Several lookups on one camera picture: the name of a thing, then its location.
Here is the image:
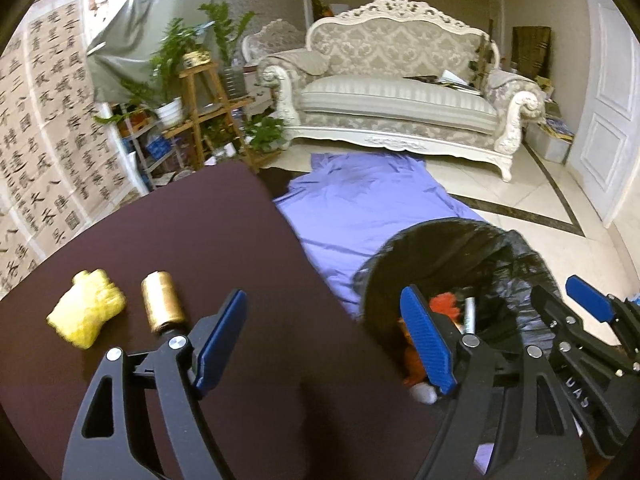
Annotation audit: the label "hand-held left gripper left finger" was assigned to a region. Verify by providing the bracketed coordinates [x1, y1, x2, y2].
[62, 289, 249, 480]

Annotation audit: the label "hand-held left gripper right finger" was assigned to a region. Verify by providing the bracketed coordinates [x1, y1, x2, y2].
[400, 285, 587, 480]

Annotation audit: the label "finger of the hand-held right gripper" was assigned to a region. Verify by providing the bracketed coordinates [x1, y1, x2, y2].
[531, 285, 626, 376]
[566, 275, 640, 361]

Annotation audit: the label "silver metal tube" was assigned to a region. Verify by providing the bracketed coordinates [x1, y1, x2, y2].
[462, 297, 479, 335]

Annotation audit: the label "gold thread spool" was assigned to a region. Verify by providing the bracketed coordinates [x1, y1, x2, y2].
[141, 271, 187, 336]

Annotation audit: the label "round bin with black bag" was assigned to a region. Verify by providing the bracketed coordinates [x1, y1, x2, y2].
[359, 219, 561, 401]

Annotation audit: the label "white crumpled paper ball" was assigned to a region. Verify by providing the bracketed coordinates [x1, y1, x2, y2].
[411, 382, 441, 406]

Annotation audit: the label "yellow sponge cloth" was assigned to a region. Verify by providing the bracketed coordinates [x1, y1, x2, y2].
[46, 269, 127, 351]

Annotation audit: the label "purple floor sheet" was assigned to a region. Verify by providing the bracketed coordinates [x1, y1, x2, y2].
[273, 152, 501, 476]

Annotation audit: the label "grey storage box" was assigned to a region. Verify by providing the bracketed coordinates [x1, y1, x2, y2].
[525, 122, 576, 164]

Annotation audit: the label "white panelled door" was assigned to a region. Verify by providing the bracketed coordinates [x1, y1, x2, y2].
[565, 0, 640, 232]

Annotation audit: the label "blue box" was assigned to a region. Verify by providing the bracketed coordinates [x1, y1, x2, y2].
[145, 135, 174, 161]

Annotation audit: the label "small leafy potted plant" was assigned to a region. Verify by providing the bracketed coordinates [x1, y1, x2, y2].
[245, 115, 289, 154]

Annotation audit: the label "metal storage rack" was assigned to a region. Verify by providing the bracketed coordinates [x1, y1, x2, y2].
[120, 105, 181, 194]

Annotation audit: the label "wooden plant stand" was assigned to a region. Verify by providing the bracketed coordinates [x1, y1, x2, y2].
[162, 62, 261, 174]

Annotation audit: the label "cream ornate sofa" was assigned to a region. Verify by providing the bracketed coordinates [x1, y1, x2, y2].
[257, 0, 547, 183]

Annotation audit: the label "low green potted plant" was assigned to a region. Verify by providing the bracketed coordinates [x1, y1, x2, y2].
[92, 102, 151, 129]

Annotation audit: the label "dark woven panel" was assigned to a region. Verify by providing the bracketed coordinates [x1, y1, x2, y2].
[512, 26, 552, 79]

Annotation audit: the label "camouflage long object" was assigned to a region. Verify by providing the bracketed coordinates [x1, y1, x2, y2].
[471, 35, 492, 89]

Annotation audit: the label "books on sofa seat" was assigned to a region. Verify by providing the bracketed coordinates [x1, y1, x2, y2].
[402, 70, 483, 94]

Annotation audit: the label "fern in white pot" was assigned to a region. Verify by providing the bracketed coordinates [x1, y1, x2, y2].
[149, 17, 202, 129]

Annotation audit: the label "tall plant in glass vase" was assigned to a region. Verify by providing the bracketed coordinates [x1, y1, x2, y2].
[197, 2, 257, 99]

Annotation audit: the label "cream ornate armchair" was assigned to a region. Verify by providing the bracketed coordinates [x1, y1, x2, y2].
[241, 19, 308, 64]

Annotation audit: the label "grey hanging curtain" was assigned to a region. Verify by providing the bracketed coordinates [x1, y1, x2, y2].
[82, 0, 221, 104]

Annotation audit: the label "calligraphy wall poster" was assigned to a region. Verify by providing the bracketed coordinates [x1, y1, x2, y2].
[0, 0, 144, 294]

